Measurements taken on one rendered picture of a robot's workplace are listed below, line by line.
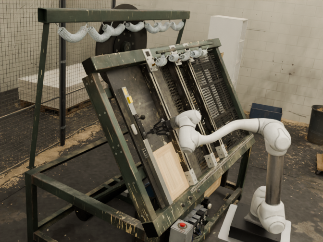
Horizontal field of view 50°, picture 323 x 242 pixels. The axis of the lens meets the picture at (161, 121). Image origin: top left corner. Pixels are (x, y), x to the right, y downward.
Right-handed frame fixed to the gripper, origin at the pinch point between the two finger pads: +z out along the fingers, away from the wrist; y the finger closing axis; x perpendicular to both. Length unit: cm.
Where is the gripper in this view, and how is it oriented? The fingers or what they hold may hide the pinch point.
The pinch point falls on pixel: (151, 131)
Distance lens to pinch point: 252.3
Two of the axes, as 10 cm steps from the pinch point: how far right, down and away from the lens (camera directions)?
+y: 3.8, 9.2, 0.4
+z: -7.6, 2.9, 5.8
